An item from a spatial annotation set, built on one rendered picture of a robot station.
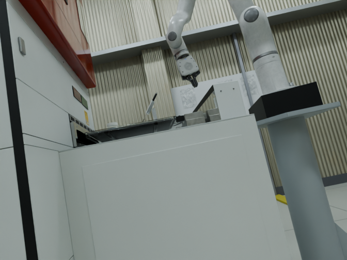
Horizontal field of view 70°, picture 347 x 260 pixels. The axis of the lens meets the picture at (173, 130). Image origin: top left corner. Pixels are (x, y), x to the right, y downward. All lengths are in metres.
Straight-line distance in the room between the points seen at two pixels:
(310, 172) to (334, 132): 3.00
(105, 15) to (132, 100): 1.46
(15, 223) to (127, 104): 3.28
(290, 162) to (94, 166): 0.79
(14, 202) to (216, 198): 0.53
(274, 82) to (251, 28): 0.26
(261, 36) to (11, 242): 1.16
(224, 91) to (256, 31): 0.43
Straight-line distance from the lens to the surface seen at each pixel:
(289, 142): 1.16
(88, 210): 0.80
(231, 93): 0.92
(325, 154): 4.07
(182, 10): 1.48
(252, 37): 1.27
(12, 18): 0.77
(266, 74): 1.22
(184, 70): 1.37
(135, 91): 3.83
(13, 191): 0.64
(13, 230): 0.65
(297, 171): 1.17
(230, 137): 0.82
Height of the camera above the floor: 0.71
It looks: 8 degrees up
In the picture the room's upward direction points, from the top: 12 degrees counter-clockwise
